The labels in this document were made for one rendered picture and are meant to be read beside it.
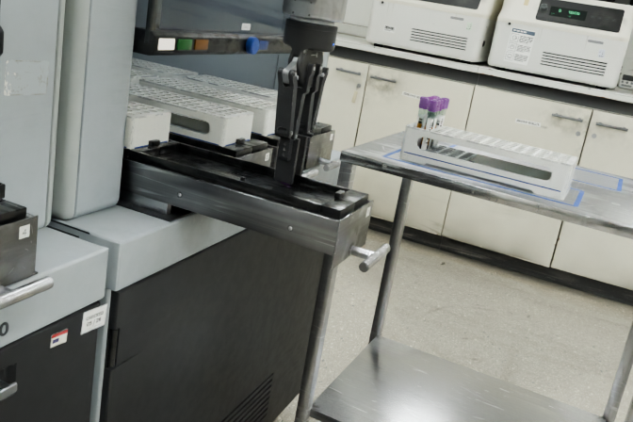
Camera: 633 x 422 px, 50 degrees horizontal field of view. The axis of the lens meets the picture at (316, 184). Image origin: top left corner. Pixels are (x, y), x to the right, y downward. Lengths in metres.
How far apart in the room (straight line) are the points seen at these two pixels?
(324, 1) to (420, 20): 2.33
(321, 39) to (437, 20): 2.31
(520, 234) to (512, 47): 0.84
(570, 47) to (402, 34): 0.74
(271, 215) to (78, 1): 0.36
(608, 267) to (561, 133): 0.63
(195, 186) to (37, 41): 0.29
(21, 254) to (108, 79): 0.29
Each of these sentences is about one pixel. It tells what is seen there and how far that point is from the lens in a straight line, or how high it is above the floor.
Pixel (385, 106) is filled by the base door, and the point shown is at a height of 0.63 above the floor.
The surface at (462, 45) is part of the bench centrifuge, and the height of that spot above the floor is 0.98.
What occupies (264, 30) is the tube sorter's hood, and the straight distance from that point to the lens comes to 1.29.
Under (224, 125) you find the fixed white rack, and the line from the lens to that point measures 1.15.
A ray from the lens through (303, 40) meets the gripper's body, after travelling 0.97.
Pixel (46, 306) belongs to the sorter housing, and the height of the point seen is 0.69.
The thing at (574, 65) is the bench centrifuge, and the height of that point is 0.98.
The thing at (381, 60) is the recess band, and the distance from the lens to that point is 3.37.
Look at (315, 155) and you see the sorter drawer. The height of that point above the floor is 0.76.
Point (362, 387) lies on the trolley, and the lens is 1.57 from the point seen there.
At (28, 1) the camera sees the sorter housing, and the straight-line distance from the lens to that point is 0.85.
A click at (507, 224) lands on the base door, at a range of 3.28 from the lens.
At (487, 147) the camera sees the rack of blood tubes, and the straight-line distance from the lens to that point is 1.23.
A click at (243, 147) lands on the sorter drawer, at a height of 0.82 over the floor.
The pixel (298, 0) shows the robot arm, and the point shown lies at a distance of 0.97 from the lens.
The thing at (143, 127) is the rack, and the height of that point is 0.85.
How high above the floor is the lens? 1.08
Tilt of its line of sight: 15 degrees down
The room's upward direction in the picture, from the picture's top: 10 degrees clockwise
